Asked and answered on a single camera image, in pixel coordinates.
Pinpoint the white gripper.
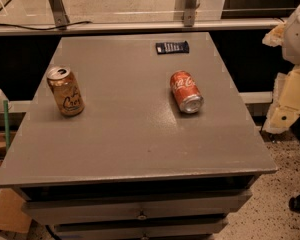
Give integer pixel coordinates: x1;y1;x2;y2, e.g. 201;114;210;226
262;5;300;134

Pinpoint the red coke can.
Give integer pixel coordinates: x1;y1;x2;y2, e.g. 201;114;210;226
170;71;203;114

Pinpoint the yellow LaCroix can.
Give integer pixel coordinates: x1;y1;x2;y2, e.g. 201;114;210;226
46;66;85;116

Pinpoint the dark blue snack wrapper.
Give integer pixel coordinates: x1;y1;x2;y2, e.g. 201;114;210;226
155;41;190;55

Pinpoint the black chair caster wheel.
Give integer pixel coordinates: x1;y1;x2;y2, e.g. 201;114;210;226
289;194;300;213

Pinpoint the top grey drawer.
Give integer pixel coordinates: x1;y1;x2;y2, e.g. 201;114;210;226
22;190;252;225

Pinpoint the grey drawer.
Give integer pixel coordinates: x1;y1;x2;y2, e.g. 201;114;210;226
22;190;252;225
55;216;228;240

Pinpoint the grey drawer cabinet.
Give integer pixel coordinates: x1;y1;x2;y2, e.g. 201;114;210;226
0;32;279;240

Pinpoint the green stick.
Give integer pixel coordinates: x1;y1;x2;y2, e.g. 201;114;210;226
3;100;11;152

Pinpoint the brown cardboard box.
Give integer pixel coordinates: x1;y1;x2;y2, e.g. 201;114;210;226
0;189;32;234

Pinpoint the right metal bracket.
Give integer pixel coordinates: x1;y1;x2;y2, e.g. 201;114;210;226
183;0;197;27

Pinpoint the metal bracket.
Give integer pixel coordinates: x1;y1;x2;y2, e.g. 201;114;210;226
48;0;70;30
183;0;197;27

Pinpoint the black cable on ledge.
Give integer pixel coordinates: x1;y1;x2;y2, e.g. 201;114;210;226
0;19;93;31

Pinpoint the left metal bracket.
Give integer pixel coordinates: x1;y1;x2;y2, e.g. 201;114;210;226
48;0;70;30

